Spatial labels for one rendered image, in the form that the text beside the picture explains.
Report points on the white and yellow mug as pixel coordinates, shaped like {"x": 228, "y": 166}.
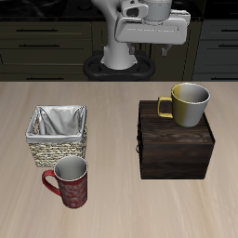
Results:
{"x": 189, "y": 103}

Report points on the woven basket with white liner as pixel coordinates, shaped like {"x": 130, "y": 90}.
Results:
{"x": 57, "y": 133}

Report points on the dark wooden cabinet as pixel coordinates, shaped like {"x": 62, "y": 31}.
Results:
{"x": 173, "y": 152}

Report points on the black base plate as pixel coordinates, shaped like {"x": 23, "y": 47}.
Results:
{"x": 93, "y": 66}

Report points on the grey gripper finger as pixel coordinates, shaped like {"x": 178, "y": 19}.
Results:
{"x": 166, "y": 49}
{"x": 131, "y": 48}

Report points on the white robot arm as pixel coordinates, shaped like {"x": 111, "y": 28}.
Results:
{"x": 116, "y": 52}

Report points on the red patterned mug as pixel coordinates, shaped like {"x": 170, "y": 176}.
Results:
{"x": 72, "y": 184}

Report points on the dark kitchen cupboards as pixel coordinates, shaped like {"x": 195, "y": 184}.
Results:
{"x": 46, "y": 46}

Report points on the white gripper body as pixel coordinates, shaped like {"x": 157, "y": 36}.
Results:
{"x": 152, "y": 31}

